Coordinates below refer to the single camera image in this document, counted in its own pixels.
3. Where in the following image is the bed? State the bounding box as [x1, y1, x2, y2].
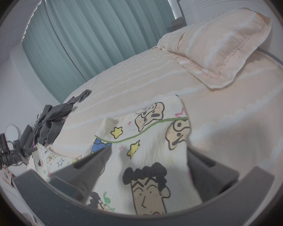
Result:
[46, 0, 283, 182]

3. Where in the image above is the black garment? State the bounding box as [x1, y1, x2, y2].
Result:
[33, 90, 92, 145]

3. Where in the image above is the white printed pyjama top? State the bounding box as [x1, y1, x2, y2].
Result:
[27, 94, 203, 216]

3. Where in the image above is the grey bedside table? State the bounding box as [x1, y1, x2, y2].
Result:
[166, 18, 185, 32]

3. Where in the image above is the pink striped pillow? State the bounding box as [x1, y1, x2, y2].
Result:
[157, 7, 273, 89]

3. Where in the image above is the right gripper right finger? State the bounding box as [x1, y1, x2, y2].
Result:
[188, 145, 240, 202]

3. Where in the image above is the blue-green curtain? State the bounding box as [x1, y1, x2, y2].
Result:
[44, 0, 176, 82]
[21, 0, 89, 104]

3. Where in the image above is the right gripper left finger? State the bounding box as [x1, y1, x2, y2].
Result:
[50, 146, 113, 205]

